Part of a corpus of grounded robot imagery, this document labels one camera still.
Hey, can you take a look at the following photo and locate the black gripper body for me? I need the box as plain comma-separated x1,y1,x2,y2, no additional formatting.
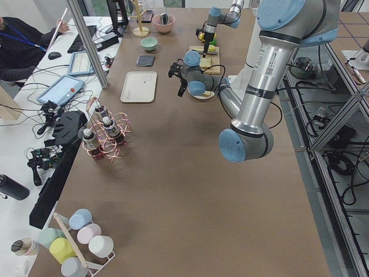
195,28,216,43
168,58,187,86

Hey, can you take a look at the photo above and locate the bread slice top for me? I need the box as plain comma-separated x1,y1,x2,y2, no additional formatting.
199,58,212,69

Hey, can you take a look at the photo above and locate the bread slice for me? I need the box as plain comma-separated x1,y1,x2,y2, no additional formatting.
202,91,212,97
199,58,212,69

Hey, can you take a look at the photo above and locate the white round plate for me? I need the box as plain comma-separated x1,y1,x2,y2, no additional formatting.
187,89,215,100

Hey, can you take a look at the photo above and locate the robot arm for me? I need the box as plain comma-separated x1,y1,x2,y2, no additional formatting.
168,1,340,162
195,0,244,58

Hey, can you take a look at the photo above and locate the cream rabbit tray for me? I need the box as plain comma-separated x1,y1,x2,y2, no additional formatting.
120,71,157,103

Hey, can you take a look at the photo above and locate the black tray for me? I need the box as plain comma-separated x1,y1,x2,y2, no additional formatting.
141,10,154,23

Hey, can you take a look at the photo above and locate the yellow lemon lower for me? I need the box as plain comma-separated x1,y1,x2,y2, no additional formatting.
198,33,205,42

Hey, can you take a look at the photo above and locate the wooden cutting board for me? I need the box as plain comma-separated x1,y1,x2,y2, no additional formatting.
189,45,221,74

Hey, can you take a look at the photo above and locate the bread slice bottom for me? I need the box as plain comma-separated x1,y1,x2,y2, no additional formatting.
202,91,212,97

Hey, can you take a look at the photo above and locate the grey folded cloth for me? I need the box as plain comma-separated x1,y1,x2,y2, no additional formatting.
136,55,155,67

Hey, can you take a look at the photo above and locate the mint green bowl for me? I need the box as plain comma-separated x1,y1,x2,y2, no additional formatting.
140,37,158,52

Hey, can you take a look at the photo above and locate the pink bowl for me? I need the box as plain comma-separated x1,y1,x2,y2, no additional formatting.
152,14,175,34

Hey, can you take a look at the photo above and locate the wooden mug tree stand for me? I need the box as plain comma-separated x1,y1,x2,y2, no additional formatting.
131,0,149,38

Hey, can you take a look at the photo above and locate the tea bottle lower left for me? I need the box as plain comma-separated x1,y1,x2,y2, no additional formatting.
103,117,121,140

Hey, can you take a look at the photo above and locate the tea bottle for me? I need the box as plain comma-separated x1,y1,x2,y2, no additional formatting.
83,128,99,156
103,117,121,140
94,106,109,122

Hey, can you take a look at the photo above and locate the tea bottle upper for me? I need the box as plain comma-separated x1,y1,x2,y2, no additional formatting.
94,106,109,122

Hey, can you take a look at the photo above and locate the blue teach pendant far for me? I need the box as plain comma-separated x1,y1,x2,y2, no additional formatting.
67,51,94,77

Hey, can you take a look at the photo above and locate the blue teach pendant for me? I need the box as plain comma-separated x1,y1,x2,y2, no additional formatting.
36,75,84,106
67,51,94,77

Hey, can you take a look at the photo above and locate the black keyboard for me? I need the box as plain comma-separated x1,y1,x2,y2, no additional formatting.
66,25,98,54

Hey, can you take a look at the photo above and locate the blue teach pendant near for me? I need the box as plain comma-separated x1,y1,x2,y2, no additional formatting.
36,75,84,106

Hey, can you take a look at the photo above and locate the tea bottle lower right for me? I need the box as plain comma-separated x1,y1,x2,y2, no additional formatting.
83,128,99,156

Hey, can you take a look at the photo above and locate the black computer mouse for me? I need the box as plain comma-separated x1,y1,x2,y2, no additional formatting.
48,51,62,60

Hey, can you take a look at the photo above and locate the seated person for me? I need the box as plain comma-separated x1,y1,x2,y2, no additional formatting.
1,17,70,82

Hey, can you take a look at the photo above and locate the pastel cup rack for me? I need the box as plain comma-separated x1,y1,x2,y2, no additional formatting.
39,208,116,276

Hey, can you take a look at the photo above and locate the black water bottle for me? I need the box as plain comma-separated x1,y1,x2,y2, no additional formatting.
1,174,29,200

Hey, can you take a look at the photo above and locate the paper cup with metal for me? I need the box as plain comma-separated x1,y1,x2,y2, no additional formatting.
11,237,39,256

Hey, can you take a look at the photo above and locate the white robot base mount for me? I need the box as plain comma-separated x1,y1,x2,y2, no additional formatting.
228,63,253,92

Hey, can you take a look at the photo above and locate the copper wire bottle rack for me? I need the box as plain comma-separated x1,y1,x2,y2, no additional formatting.
82,96,132,162

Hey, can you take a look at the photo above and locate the aluminium frame post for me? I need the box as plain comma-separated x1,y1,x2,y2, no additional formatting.
67,0,108,89

